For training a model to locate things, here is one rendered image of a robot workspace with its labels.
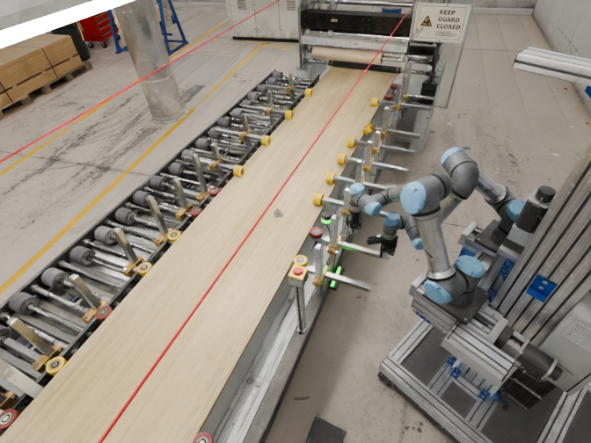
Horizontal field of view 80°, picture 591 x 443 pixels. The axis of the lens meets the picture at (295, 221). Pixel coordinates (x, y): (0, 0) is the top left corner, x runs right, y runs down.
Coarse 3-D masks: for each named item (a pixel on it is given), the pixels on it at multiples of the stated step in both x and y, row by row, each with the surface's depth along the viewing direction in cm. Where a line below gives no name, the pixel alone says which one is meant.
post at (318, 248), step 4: (316, 244) 182; (320, 244) 181; (316, 248) 181; (320, 248) 180; (316, 252) 183; (320, 252) 182; (316, 256) 185; (320, 256) 184; (316, 260) 188; (320, 260) 186; (316, 264) 190; (320, 264) 188; (316, 268) 192; (320, 268) 191; (316, 272) 195; (320, 272) 193; (316, 276) 197; (320, 276) 196; (316, 288) 206; (320, 288) 204; (316, 292) 208; (320, 292) 206
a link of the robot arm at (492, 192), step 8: (448, 152) 166; (456, 152) 163; (464, 152) 164; (448, 160) 164; (456, 160) 160; (464, 160) 159; (472, 160) 165; (448, 168) 164; (480, 176) 170; (480, 184) 172; (488, 184) 174; (496, 184) 178; (480, 192) 179; (488, 192) 177; (496, 192) 178; (504, 192) 179; (488, 200) 184; (496, 200) 181; (504, 200) 180; (496, 208) 184
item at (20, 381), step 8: (0, 360) 139; (0, 368) 140; (8, 368) 143; (16, 368) 147; (0, 376) 141; (8, 376) 144; (16, 376) 147; (24, 376) 150; (16, 384) 148; (24, 384) 151; (32, 384) 155; (32, 392) 156
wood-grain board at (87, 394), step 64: (320, 128) 309; (256, 192) 250; (320, 192) 246; (192, 256) 210; (256, 256) 207; (128, 320) 181; (192, 320) 179; (256, 320) 177; (64, 384) 159; (128, 384) 157; (192, 384) 156
